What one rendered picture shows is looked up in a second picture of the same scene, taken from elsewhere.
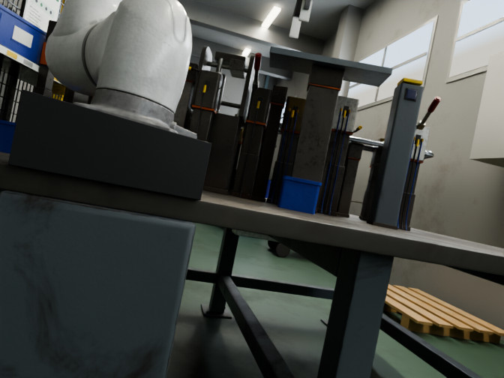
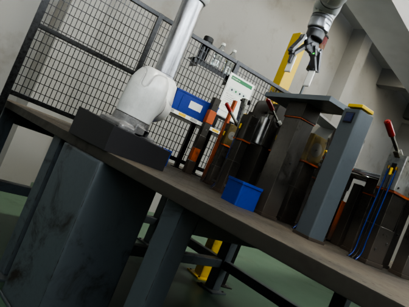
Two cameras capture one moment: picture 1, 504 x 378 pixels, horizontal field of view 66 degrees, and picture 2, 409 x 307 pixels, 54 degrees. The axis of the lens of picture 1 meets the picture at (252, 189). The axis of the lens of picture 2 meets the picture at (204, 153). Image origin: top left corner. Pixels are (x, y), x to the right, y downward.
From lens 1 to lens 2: 1.31 m
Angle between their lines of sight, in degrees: 58
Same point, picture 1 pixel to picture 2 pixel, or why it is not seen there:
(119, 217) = (83, 155)
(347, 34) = not seen: outside the picture
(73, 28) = not seen: hidden behind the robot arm
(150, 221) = (89, 158)
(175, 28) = (143, 80)
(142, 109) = (118, 116)
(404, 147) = (332, 164)
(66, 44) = not seen: hidden behind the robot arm
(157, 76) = (128, 102)
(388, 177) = (314, 190)
